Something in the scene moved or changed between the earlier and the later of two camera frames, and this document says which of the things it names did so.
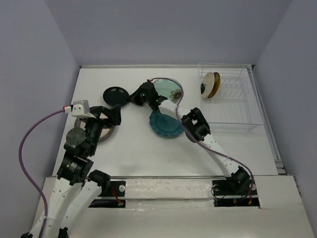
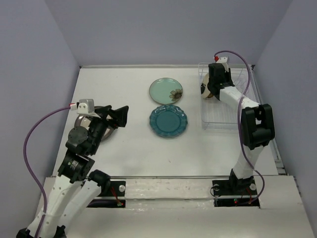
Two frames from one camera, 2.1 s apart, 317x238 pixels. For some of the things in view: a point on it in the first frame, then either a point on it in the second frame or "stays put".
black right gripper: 134,97 to 229,75
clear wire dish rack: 229,96 stays put
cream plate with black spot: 207,85 stays put
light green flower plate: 169,89 stays put
